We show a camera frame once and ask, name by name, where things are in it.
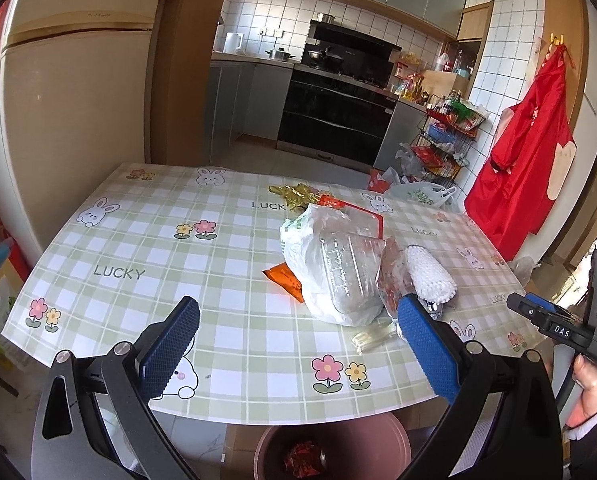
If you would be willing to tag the steel pot with lid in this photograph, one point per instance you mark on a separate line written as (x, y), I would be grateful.
(280, 55)

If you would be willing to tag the red apron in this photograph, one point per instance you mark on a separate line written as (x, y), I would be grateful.
(518, 170)

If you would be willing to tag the gold foil wrapper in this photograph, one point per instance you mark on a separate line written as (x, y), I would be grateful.
(293, 196)

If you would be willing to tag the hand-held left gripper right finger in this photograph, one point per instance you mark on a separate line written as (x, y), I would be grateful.
(428, 350)

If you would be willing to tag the yellowish clear wrapper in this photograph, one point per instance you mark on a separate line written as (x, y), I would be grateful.
(373, 337)

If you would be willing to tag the person's right hand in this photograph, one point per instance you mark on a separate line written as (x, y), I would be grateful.
(591, 390)

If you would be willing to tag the white bag with green print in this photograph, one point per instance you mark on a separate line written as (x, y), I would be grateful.
(421, 195)

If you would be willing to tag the clear wrapper with red print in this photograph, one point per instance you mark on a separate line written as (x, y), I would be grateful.
(391, 280)

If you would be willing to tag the grey lower cabinet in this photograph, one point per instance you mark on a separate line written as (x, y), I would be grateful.
(238, 95)

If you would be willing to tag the pink plastic bin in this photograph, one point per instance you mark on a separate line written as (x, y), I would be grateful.
(368, 440)

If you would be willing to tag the white foam net sleeve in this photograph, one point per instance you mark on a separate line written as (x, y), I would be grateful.
(431, 272)

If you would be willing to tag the clear crumpled plastic bag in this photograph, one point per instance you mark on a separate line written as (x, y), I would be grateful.
(408, 160)

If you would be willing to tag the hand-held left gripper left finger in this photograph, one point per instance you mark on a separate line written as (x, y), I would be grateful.
(171, 345)

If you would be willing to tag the yellow wall hook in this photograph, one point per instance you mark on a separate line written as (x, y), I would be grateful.
(557, 38)

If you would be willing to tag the white wall socket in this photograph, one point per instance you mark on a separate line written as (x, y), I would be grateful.
(271, 32)

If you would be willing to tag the red cardboard box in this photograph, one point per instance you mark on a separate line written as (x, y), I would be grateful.
(16, 260)

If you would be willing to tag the beige refrigerator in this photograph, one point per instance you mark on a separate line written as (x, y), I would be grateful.
(78, 110)

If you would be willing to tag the black range hood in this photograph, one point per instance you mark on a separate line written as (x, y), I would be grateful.
(353, 42)

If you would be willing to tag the crumpled red wrapper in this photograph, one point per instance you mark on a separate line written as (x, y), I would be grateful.
(304, 459)

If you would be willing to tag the red-rimmed clear plastic tray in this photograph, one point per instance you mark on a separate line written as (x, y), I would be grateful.
(374, 217)

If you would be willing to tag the grey narrow base cabinet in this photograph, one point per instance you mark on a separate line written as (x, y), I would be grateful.
(398, 130)

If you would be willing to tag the red bag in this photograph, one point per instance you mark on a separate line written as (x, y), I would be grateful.
(378, 180)

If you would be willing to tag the black integrated stove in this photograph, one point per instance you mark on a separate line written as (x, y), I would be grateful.
(328, 115)

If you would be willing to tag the white electric kettle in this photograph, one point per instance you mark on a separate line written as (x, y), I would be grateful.
(233, 43)

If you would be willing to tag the wooden cutting board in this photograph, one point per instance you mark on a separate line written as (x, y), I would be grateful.
(438, 85)

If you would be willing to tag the orange snack wrapper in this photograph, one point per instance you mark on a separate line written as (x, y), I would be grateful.
(283, 280)

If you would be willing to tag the small steel pot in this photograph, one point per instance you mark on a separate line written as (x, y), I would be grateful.
(326, 18)

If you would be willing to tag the clear plastic bottle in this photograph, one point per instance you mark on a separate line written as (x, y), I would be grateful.
(351, 270)

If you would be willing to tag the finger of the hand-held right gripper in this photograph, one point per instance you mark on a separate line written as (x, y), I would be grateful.
(528, 307)

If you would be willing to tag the checked bunny print tablecloth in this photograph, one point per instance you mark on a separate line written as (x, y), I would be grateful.
(218, 260)

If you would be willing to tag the translucent crumpled bag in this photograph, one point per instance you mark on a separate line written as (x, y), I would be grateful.
(523, 270)

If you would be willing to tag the white plastic bag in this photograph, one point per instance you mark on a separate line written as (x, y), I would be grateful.
(306, 260)

